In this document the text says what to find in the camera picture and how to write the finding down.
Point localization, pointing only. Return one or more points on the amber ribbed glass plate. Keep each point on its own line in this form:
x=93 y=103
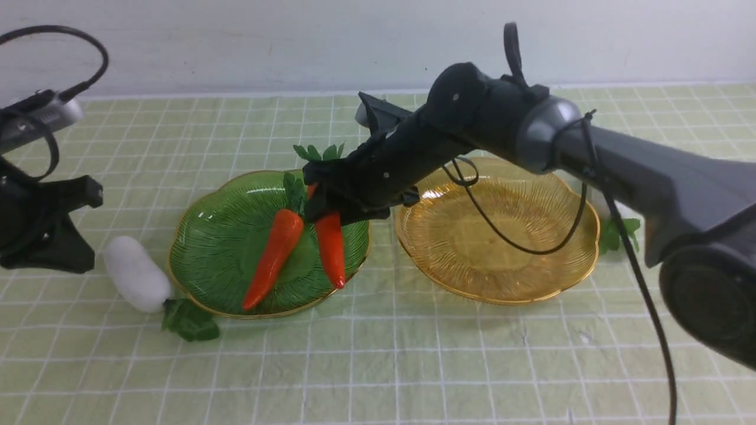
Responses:
x=451 y=243

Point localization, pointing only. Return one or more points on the orange carrot with leaves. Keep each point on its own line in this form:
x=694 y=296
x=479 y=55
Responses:
x=329 y=227
x=285 y=233

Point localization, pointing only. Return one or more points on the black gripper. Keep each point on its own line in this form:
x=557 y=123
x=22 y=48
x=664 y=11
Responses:
x=403 y=148
x=36 y=228

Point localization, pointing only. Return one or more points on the green checkered tablecloth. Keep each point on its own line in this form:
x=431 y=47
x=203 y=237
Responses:
x=391 y=348

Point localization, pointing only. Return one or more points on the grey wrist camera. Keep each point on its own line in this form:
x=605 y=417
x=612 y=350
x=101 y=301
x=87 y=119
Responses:
x=25 y=121

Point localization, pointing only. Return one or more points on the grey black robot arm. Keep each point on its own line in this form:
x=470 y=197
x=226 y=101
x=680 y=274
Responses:
x=698 y=211

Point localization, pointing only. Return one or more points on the white radish with leaves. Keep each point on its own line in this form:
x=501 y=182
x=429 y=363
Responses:
x=139 y=280
x=610 y=238

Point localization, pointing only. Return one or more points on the green ribbed glass plate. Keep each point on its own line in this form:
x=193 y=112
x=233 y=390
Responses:
x=221 y=237

